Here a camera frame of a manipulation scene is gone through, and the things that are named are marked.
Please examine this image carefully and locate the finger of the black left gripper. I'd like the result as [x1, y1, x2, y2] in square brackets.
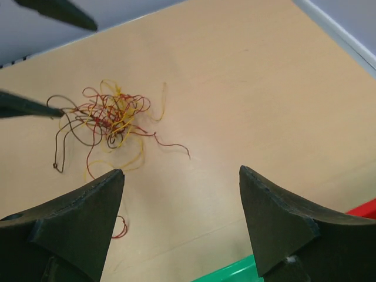
[1, 89, 63, 119]
[14, 0, 98, 31]

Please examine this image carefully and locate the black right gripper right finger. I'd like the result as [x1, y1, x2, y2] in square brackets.
[239, 166, 375, 281]

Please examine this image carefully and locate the red wire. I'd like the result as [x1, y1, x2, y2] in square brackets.
[111, 214, 130, 239]

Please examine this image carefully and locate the near green plastic bin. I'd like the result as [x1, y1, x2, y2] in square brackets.
[194, 255, 264, 282]

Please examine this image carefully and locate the wire bundle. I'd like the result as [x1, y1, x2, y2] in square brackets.
[46, 79, 192, 180]

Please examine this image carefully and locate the red plastic bin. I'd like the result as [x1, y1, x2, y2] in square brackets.
[347, 199, 376, 219]

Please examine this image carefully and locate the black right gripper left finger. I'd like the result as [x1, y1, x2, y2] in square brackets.
[1, 169, 125, 281]

